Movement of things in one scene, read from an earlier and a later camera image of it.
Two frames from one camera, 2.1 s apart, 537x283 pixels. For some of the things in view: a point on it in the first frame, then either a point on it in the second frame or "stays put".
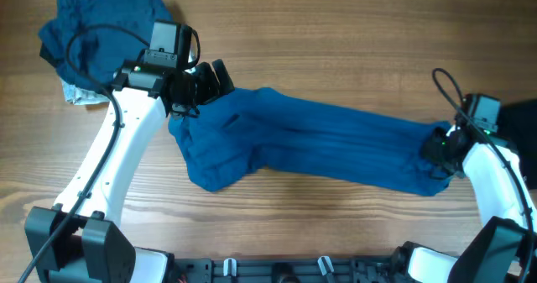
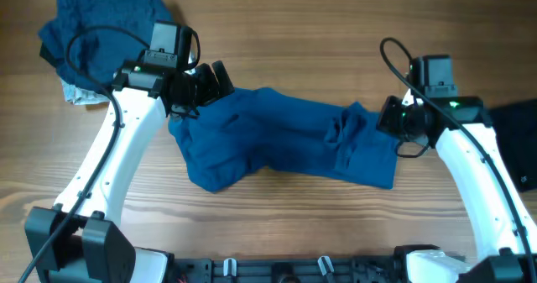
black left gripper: x=211 y=89 stays put
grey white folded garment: x=78 y=96 stays put
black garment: x=518 y=128 stays put
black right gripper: x=428 y=150 to x=385 y=119
